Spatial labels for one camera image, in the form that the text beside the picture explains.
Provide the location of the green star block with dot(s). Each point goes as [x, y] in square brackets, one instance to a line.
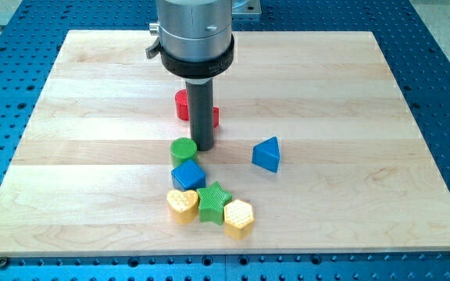
[212, 200]

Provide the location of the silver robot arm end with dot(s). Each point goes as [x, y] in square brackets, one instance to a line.
[193, 37]

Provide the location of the yellow heart block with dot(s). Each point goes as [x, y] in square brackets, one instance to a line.
[183, 205]

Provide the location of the blue triangle block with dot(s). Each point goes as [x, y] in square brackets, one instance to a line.
[267, 154]

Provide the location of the light wooden board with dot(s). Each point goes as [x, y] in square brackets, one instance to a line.
[92, 170]

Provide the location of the blue cube block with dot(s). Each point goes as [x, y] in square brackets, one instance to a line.
[188, 176]

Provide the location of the blue perforated metal table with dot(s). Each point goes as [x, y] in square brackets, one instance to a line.
[31, 37]

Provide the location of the green cylinder block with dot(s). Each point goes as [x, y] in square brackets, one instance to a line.
[183, 149]

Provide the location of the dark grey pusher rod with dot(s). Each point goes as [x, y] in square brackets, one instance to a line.
[200, 110]

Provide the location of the red cylinder block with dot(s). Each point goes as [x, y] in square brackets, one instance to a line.
[181, 104]

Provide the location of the yellow hexagon block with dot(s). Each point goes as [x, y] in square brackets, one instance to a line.
[238, 219]

